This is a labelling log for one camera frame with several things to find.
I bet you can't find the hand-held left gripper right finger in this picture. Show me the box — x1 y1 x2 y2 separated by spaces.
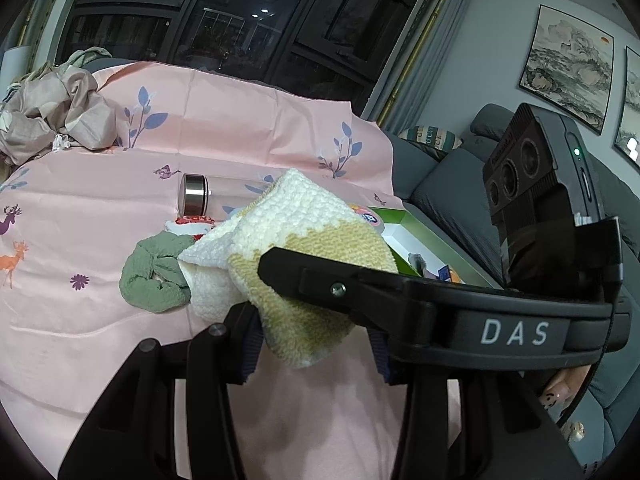
369 329 568 480

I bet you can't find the grey curtain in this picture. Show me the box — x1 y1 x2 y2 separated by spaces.
15 0 78 61
375 0 483 128

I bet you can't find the grey sofa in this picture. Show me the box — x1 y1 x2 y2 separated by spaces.
385 102 640 466

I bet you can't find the yellow white knitted towel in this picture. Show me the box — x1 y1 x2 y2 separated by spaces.
177 169 398 368

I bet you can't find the framed landscape painting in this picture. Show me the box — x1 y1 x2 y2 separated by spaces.
519 4 615 135
612 46 640 161

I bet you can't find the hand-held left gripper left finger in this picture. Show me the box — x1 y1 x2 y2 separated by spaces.
57 305 263 480

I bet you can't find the person's right hand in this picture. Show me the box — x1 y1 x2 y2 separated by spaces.
539 365 592 444

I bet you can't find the pink printed bedsheet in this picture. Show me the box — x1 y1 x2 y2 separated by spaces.
0 60 463 480

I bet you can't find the pink gum bottle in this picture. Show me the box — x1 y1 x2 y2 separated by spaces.
347 203 386 233

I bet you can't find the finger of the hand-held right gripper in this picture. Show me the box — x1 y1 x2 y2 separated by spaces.
257 247 442 333

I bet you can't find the clear glass bottle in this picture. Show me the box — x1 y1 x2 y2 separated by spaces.
177 172 278 216

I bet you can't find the green box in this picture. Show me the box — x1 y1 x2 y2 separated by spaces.
370 205 501 291

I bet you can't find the green fuzzy cloth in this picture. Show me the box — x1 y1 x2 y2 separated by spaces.
119 232 198 313

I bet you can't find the small red white toy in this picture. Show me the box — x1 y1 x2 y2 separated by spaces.
164 213 217 241

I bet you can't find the striped cushion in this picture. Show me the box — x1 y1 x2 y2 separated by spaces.
400 126 463 151

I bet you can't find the crumpled beige cloth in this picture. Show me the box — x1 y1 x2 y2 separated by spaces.
0 47 118 166

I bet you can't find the dark glass window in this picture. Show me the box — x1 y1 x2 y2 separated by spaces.
55 0 441 111

